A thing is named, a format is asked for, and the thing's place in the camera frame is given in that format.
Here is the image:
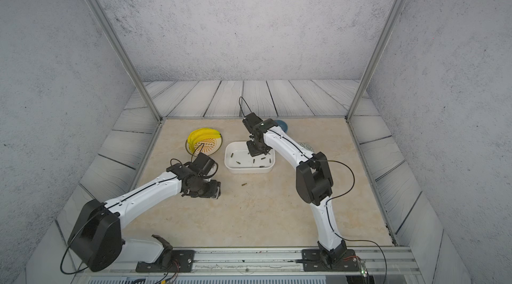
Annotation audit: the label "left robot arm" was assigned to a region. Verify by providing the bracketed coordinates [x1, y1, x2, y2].
[66, 153, 221, 273]

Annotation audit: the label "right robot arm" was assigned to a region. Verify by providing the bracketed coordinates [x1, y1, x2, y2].
[243, 113, 343, 254]

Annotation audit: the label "white storage box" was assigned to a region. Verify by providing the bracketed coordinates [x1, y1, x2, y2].
[224, 141, 275, 174]

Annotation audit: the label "blue bowl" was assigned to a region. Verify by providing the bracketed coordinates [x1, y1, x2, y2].
[276, 120, 288, 133]

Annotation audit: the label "patterned plate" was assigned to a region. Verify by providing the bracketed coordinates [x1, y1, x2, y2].
[185, 133, 223, 158]

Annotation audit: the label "yellow bananas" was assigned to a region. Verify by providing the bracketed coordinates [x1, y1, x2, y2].
[187, 127, 223, 155]

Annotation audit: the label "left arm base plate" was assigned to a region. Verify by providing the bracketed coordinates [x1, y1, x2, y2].
[135, 249, 195, 273]

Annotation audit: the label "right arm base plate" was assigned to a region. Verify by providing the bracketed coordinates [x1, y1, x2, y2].
[296, 249, 361, 272]

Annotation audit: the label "aluminium rail frame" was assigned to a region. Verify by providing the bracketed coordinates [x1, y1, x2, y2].
[73, 246, 435, 283]

